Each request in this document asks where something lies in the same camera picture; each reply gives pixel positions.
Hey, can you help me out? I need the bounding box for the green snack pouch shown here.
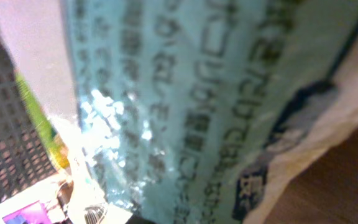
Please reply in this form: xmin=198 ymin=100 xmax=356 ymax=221
xmin=14 ymin=72 xmax=70 ymax=170

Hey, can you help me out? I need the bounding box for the grey plastic mesh basket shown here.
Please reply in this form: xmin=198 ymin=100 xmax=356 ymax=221
xmin=0 ymin=43 xmax=56 ymax=203

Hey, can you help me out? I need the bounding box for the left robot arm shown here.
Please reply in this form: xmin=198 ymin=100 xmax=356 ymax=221
xmin=0 ymin=174 xmax=66 ymax=224

